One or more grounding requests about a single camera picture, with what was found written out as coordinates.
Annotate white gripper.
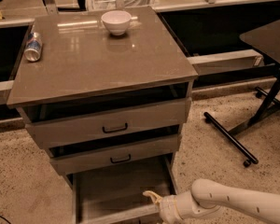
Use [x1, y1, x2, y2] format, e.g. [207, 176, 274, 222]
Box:
[143, 190, 180, 224]

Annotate grey bottom drawer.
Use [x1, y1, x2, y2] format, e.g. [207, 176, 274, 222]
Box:
[73, 155, 178, 224]

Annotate grey drawer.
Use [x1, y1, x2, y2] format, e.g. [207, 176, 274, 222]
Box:
[73, 155, 178, 224]
[50, 134, 179, 175]
[24, 97, 192, 150]

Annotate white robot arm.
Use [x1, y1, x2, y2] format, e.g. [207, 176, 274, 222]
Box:
[143, 179, 280, 224]

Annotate grey middle drawer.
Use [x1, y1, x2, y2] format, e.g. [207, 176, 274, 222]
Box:
[50, 134, 179, 175]

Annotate grey drawer cabinet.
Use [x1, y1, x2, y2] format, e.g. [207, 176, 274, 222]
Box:
[7, 6, 199, 224]

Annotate grey top drawer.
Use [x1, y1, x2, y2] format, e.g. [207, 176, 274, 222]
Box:
[24, 97, 192, 150]

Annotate white ceramic bowl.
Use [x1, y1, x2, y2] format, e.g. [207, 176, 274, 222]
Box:
[101, 10, 132, 35]

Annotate crushed soda can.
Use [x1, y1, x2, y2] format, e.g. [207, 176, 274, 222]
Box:
[24, 32, 42, 62]

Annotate black rolling side table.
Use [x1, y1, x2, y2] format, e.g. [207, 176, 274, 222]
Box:
[203, 20, 280, 167]

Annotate clear plastic bin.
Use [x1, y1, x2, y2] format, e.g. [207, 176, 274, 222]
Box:
[86, 0, 157, 11]

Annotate black floor cable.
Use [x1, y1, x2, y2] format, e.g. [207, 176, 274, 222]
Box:
[0, 209, 12, 224]

